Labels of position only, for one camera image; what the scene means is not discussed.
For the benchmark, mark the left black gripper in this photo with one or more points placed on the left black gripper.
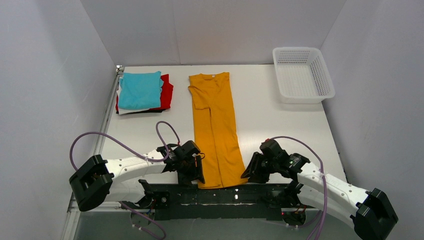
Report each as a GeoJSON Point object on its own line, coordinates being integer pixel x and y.
{"type": "Point", "coordinates": [192, 168]}

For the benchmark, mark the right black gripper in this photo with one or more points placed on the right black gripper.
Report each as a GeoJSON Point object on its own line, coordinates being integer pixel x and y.
{"type": "Point", "coordinates": [257, 167]}

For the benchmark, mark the yellow t-shirt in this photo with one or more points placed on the yellow t-shirt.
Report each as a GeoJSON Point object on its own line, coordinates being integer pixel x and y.
{"type": "Point", "coordinates": [215, 131]}

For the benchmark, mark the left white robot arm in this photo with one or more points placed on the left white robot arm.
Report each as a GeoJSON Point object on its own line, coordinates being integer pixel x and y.
{"type": "Point", "coordinates": [101, 180]}

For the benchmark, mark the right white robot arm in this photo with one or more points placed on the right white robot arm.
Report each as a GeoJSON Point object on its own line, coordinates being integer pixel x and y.
{"type": "Point", "coordinates": [369, 212]}

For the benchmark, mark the black folded t-shirt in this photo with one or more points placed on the black folded t-shirt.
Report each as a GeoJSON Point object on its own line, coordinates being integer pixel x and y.
{"type": "Point", "coordinates": [127, 111]}

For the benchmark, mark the red folded t-shirt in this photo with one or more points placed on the red folded t-shirt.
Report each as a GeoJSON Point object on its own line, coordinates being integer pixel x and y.
{"type": "Point", "coordinates": [166, 93]}

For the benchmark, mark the blue folded t-shirt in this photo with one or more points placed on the blue folded t-shirt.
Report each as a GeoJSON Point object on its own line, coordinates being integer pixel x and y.
{"type": "Point", "coordinates": [140, 91]}

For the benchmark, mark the white plastic basket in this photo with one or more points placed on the white plastic basket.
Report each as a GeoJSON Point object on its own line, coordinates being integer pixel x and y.
{"type": "Point", "coordinates": [302, 75]}

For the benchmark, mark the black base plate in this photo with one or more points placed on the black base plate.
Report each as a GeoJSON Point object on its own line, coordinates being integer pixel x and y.
{"type": "Point", "coordinates": [215, 198]}

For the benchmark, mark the aluminium frame rail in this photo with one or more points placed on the aluminium frame rail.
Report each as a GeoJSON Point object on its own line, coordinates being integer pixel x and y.
{"type": "Point", "coordinates": [73, 213]}

